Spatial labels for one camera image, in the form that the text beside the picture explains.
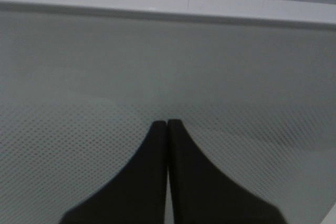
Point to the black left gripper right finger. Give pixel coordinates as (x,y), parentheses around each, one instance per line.
(201,193)

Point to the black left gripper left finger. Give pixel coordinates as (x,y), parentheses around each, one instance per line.
(137,194)

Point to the white microwave door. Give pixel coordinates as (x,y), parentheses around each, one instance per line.
(253,82)

